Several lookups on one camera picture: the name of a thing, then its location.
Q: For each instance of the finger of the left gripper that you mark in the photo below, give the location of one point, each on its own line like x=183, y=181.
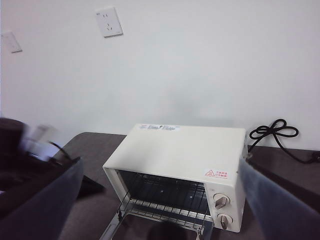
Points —
x=91, y=187

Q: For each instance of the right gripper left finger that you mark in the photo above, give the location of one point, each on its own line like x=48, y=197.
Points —
x=40, y=215

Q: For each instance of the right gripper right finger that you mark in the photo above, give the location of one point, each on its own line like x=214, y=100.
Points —
x=282, y=215

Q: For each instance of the beige oven knob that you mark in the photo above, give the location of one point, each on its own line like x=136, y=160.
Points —
x=224, y=221
x=221, y=200

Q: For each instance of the cream Toshiba toaster oven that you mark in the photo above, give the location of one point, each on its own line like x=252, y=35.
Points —
x=175, y=150

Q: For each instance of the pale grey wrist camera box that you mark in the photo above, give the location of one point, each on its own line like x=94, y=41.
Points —
x=40, y=145

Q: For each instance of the white wall plate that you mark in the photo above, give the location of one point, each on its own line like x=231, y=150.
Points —
x=12, y=42

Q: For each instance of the white wall socket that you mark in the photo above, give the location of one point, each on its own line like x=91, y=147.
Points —
x=109, y=22

